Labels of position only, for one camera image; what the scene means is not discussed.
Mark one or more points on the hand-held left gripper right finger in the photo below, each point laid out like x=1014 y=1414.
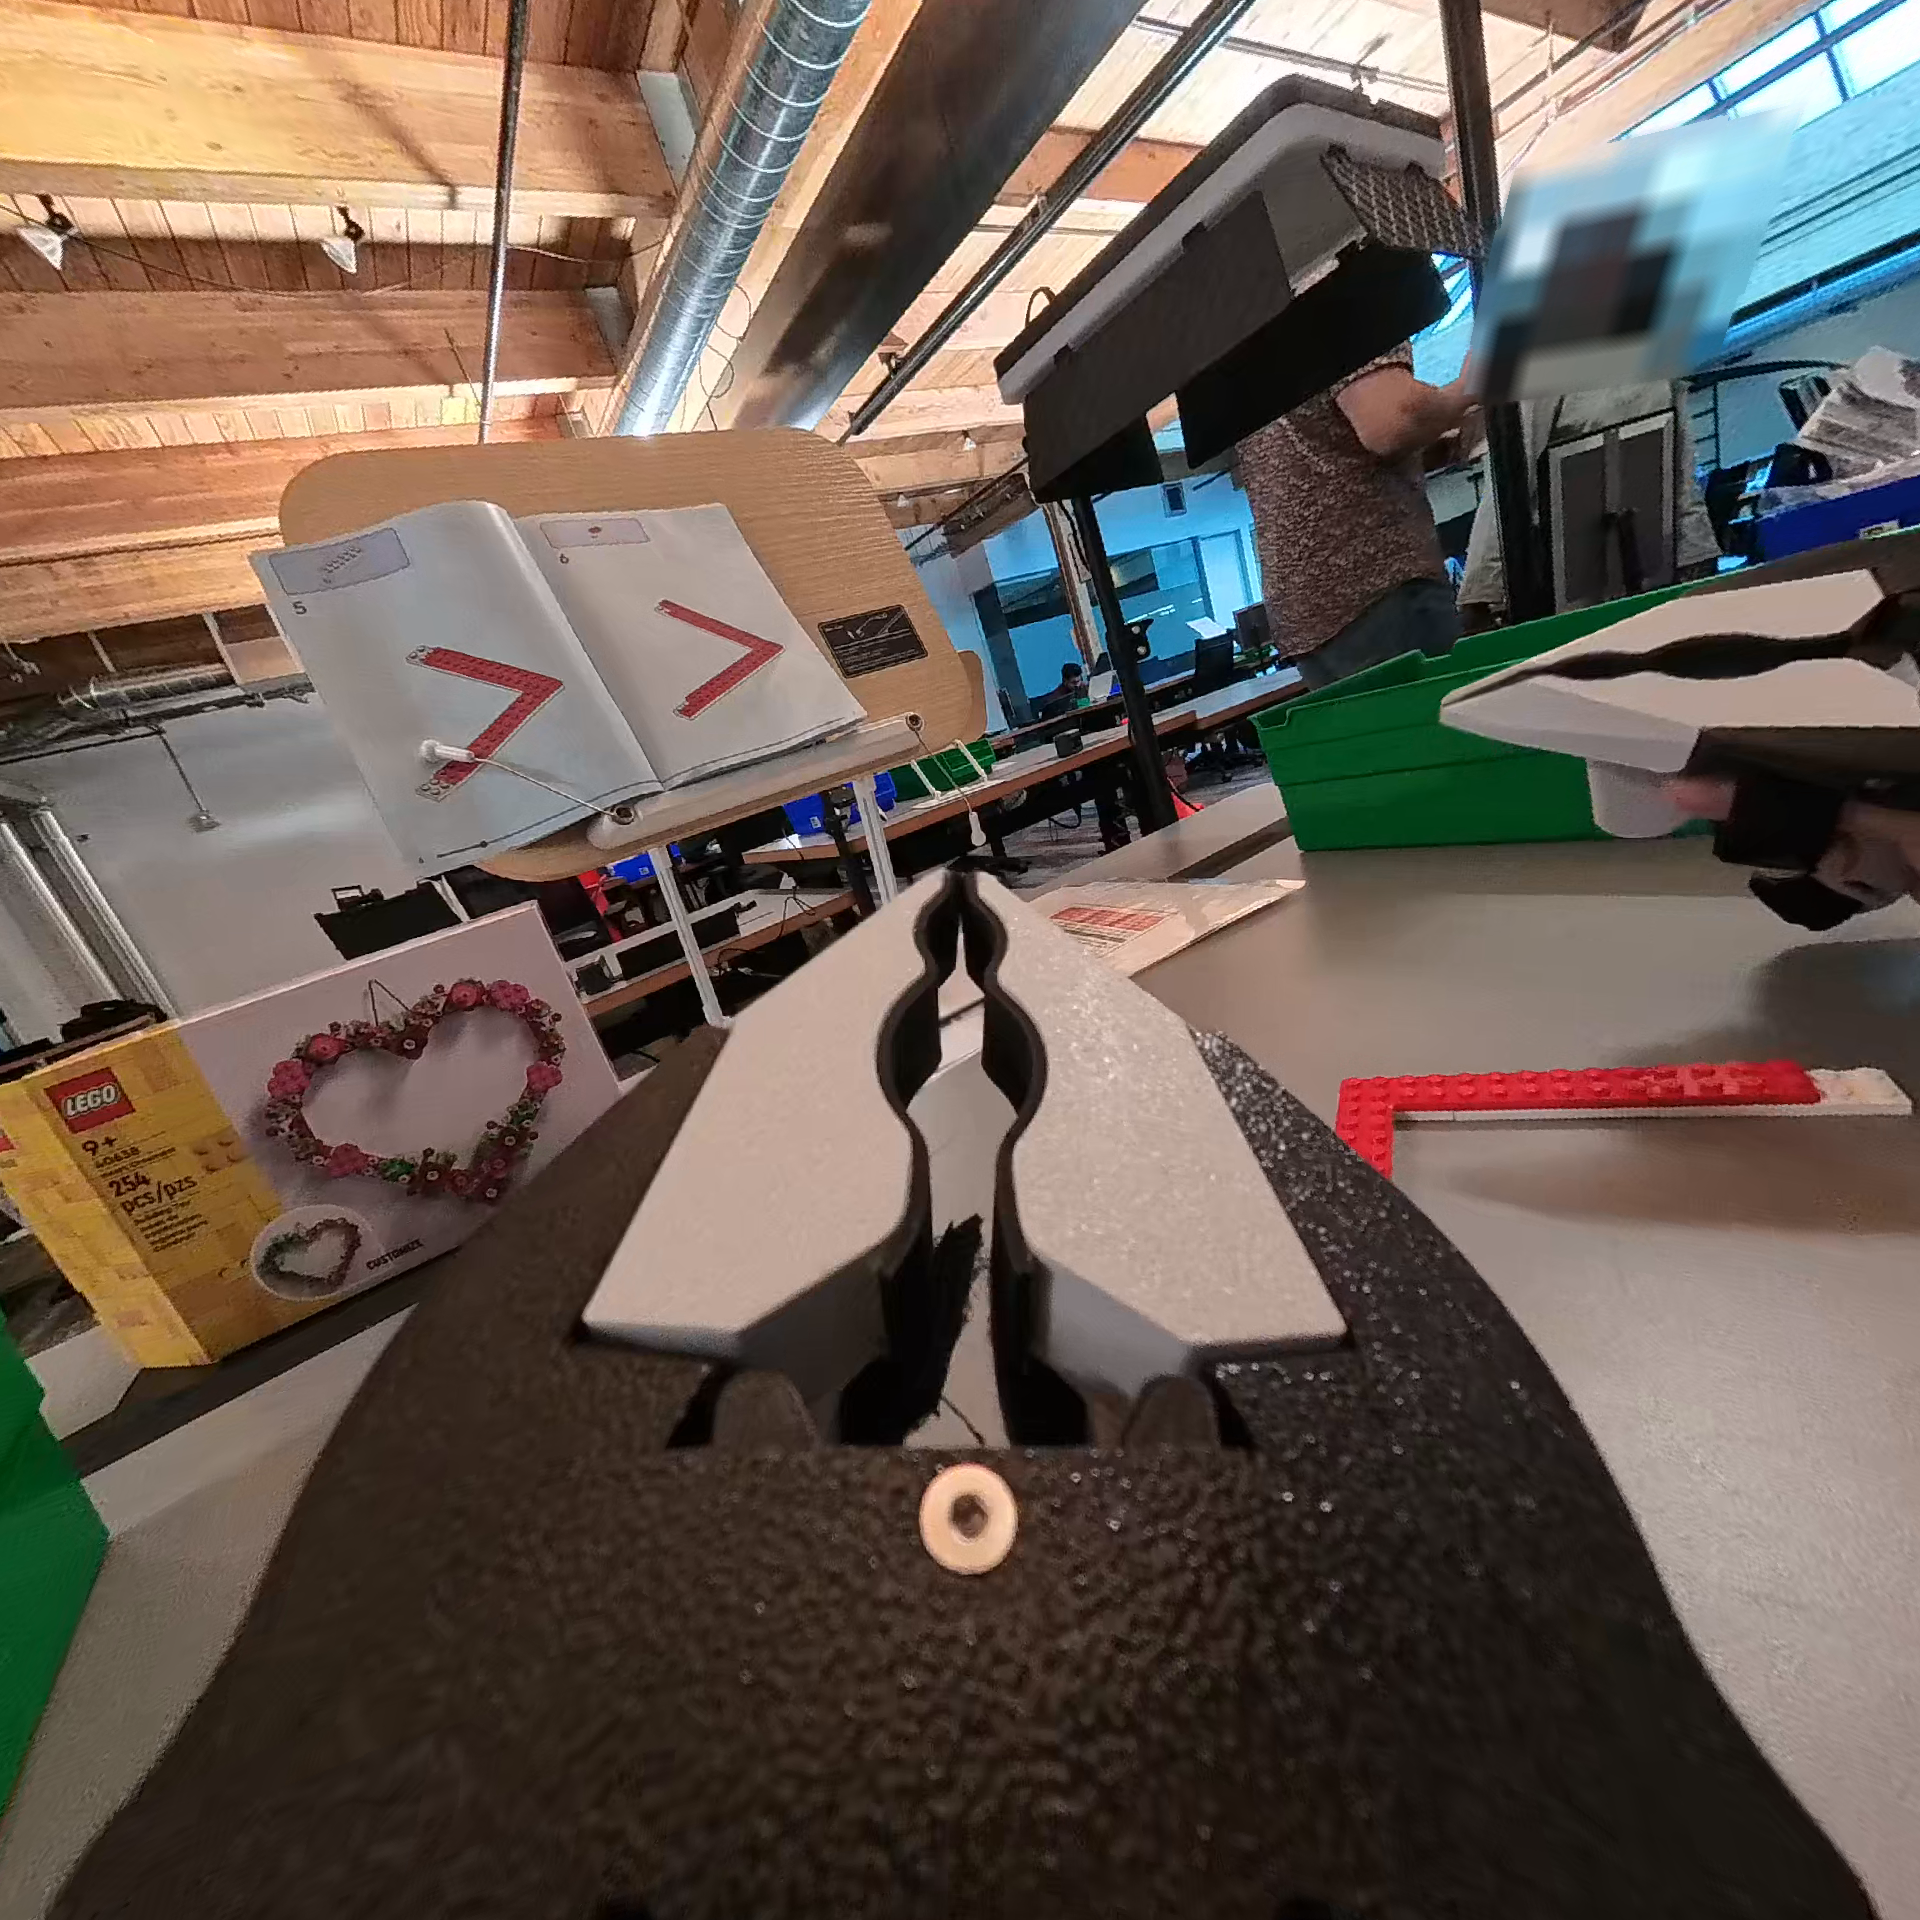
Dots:
x=1170 y=1200

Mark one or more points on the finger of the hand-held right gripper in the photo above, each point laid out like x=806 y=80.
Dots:
x=1589 y=715
x=1724 y=609

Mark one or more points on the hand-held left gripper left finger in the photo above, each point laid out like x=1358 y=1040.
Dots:
x=750 y=1200

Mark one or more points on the red lego plate assembly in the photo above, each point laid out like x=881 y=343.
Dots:
x=1574 y=1089

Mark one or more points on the lego set box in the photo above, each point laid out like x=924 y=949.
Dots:
x=211 y=1171

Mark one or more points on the lego instruction booklet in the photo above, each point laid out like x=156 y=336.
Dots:
x=598 y=662

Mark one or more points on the person's right hand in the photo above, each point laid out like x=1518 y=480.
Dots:
x=1881 y=856

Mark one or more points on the green plastic bin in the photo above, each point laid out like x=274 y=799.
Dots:
x=44 y=1559
x=1349 y=781

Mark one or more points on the printed paper sheet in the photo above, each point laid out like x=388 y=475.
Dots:
x=1170 y=917

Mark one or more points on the long background desk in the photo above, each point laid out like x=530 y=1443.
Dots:
x=1140 y=722

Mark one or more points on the black stand pole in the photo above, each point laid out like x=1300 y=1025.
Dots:
x=1118 y=662

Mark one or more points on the black overhead light panel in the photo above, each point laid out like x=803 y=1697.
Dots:
x=1170 y=301

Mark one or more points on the wooden book stand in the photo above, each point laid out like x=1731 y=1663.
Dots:
x=838 y=539

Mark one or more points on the metal ceiling pipe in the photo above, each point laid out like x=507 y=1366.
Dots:
x=504 y=224

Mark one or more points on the ceiling spot light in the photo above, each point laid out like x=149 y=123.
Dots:
x=346 y=243
x=49 y=235

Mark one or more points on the silver ventilation duct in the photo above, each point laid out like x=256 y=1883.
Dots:
x=720 y=224

